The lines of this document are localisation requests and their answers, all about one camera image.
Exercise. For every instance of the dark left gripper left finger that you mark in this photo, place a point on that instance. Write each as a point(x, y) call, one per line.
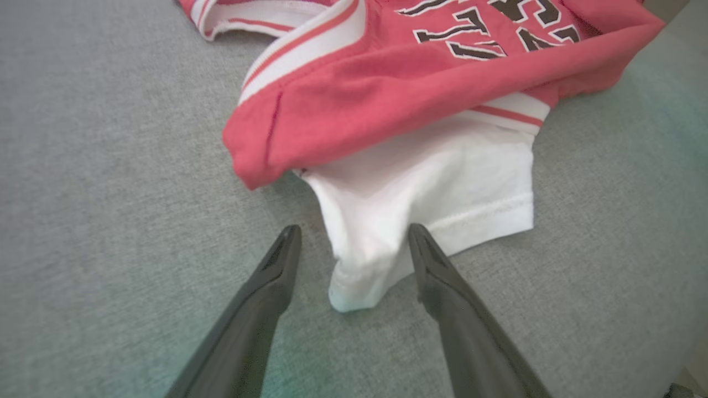
point(243, 342)

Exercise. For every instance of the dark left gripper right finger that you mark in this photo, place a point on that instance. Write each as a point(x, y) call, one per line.
point(475, 354)

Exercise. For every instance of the red white printed T-shirt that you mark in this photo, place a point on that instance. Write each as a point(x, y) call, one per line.
point(387, 94)

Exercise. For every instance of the grey sofa cushion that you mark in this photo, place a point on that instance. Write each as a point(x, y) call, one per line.
point(110, 166)

